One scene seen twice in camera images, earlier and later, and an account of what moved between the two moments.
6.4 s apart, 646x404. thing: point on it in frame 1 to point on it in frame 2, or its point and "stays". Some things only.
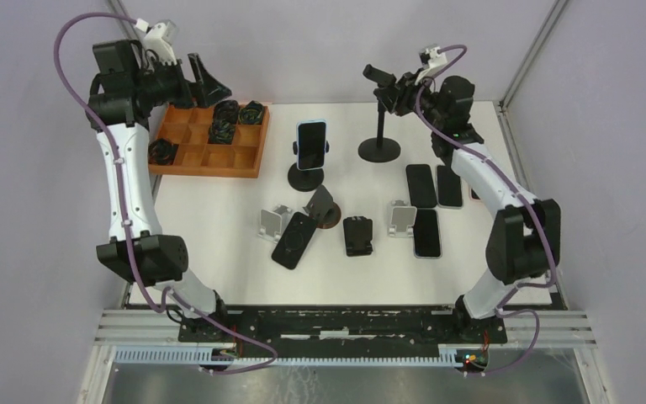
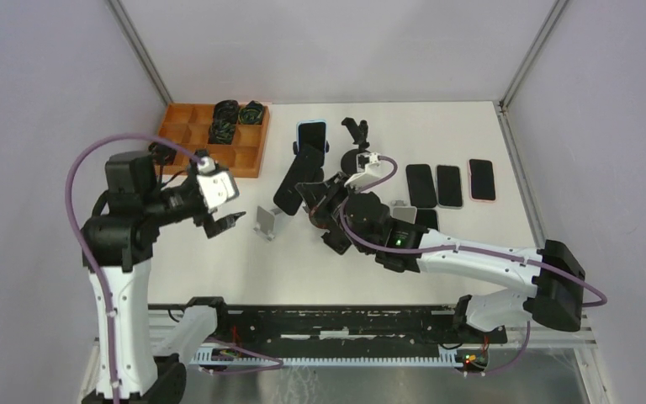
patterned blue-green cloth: (252, 114) stays
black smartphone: (421, 185) stays
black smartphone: (449, 190) stays
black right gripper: (406, 89) to (320, 196)
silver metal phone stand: (403, 219) stays
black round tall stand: (381, 150) to (358, 133)
